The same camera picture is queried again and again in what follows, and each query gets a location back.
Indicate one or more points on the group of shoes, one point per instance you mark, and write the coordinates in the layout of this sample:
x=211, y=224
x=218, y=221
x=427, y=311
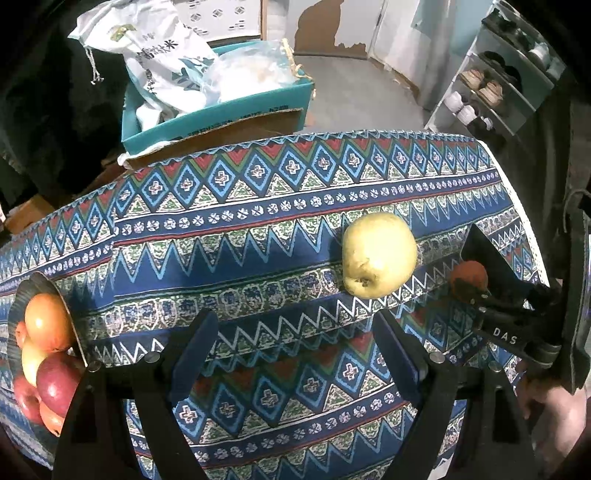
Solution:
x=489, y=92

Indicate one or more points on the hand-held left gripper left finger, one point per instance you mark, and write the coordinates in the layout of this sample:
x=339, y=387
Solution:
x=198, y=350

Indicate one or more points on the person's right hand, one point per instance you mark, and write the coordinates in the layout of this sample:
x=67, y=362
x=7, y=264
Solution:
x=554, y=410

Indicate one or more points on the red apple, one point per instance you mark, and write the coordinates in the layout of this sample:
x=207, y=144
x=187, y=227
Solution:
x=25, y=399
x=57, y=383

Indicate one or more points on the yellow-green apple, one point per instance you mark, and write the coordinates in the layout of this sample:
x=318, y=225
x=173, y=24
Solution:
x=378, y=254

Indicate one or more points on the white printed cardboard box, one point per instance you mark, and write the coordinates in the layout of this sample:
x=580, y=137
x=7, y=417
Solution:
x=221, y=14

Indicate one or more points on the dark hanging clothing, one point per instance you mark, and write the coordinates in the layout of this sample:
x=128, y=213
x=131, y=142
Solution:
x=46, y=92

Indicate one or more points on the blue patterned tablecloth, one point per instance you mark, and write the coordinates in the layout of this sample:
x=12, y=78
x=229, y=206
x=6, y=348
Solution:
x=277, y=221

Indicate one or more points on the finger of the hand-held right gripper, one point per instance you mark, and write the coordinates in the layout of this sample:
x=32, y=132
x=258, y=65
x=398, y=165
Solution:
x=489, y=308
x=496, y=270

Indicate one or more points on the brown cardboard box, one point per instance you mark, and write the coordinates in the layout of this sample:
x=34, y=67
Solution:
x=32, y=212

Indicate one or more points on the white printed rice bag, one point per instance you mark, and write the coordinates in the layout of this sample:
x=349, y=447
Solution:
x=152, y=46

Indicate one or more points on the large green pear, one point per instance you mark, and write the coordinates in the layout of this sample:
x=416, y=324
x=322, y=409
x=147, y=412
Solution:
x=30, y=364

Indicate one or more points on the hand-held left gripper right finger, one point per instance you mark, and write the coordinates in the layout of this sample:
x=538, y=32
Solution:
x=398, y=353

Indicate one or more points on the clear plastic bag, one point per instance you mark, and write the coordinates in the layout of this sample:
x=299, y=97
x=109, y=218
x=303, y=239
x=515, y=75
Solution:
x=249, y=69

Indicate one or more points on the scalloped dark glass plate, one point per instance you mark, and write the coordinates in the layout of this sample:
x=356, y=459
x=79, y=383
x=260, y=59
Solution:
x=37, y=286

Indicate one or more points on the grey shoe rack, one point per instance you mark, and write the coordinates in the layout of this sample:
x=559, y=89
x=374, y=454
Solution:
x=461, y=67

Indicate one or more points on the teal cardboard box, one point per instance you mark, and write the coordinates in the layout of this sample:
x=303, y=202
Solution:
x=240, y=110

